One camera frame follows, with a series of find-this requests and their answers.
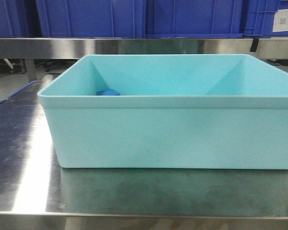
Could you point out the small blue cube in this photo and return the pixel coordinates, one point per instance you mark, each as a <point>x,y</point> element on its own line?
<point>108,92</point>

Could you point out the blue crate upper right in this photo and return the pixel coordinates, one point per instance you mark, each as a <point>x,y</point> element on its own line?
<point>193,18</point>

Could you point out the steel shelf rail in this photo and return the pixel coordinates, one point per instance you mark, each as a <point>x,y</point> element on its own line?
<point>73,48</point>

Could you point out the blue crate far right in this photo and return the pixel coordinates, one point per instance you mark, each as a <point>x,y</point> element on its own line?
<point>257,17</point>

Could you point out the blue crate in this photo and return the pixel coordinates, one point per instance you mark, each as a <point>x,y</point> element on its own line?
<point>257,17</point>
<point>19,18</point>
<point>92,18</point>
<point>193,18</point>

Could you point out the blue crate upper middle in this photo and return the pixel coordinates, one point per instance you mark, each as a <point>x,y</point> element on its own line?
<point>92,18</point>

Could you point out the black tape strip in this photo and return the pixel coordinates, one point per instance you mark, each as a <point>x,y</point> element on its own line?
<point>254,45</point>

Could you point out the light teal plastic tub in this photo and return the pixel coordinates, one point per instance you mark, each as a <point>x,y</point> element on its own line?
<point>174,111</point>

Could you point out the white QR label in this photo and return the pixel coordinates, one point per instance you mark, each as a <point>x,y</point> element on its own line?
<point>280,21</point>

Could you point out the blue crate upper left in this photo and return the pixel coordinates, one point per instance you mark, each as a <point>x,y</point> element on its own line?
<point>19,18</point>

